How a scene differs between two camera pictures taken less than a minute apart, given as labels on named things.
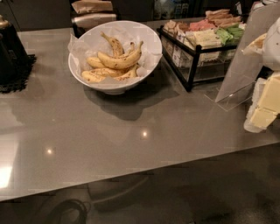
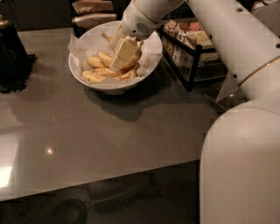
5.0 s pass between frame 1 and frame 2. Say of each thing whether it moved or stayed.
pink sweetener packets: stayed
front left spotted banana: stayed
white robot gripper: moved
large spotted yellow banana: stayed
